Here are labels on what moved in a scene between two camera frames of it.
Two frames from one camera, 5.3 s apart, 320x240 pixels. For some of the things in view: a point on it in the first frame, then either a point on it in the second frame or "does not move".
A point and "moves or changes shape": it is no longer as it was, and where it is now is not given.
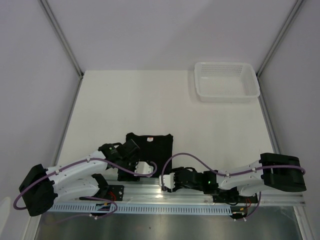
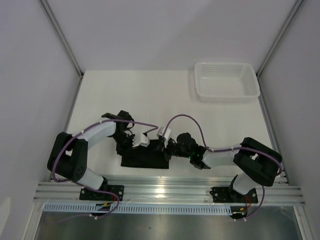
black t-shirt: (158, 148) moves or changes shape
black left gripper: (128, 177) to (122, 150)
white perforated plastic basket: (226, 82) does not move
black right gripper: (177, 171) to (170, 141)
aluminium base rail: (145, 196) does not move
